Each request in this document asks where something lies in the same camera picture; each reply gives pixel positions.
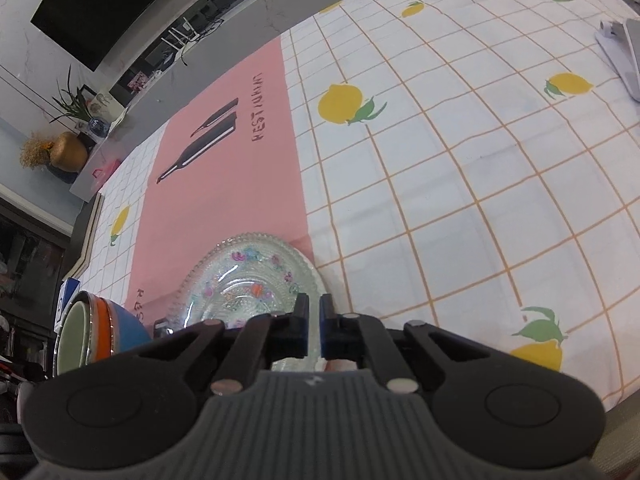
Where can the blue steel bowl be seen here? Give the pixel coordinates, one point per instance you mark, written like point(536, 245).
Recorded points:
point(127, 327)

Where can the pink photo card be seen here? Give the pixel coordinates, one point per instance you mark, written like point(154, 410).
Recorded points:
point(139, 81)

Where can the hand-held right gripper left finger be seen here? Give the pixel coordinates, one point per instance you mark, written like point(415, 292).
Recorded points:
point(303, 330)

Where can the white router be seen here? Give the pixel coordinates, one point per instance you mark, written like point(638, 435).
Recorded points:
point(177, 40)

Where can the white grey phone stand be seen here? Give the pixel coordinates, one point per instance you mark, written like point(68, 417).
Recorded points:
point(620, 55)

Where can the pink storage basket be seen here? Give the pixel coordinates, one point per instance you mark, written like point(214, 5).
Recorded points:
point(106, 171)

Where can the orange steel bowl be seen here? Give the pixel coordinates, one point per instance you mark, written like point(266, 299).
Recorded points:
point(102, 325)

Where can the clear glass floral plate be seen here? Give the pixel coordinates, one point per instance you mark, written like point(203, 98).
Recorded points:
point(250, 275)

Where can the dark wooden cabinet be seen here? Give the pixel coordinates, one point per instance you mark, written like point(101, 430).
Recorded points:
point(30, 260)

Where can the gold vase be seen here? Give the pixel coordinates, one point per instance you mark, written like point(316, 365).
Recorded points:
point(69, 152)

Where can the blue and white box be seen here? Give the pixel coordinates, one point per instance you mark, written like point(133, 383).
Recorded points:
point(67, 287)

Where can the checked lemon print tablecloth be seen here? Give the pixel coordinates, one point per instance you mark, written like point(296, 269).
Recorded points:
point(450, 160)

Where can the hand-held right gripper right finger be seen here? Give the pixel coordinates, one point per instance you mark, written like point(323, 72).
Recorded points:
point(326, 330)

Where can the green plant in blue vase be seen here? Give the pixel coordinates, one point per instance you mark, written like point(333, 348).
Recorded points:
point(97, 125)

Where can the black television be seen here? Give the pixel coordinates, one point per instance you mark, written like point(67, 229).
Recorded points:
point(125, 10)

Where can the white picture card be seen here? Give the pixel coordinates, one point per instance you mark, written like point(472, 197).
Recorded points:
point(111, 101)

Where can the dried yellow flowers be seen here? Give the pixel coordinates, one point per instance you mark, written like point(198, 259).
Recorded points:
point(35, 152)

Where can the green ceramic bowl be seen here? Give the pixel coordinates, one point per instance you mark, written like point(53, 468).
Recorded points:
point(72, 335)

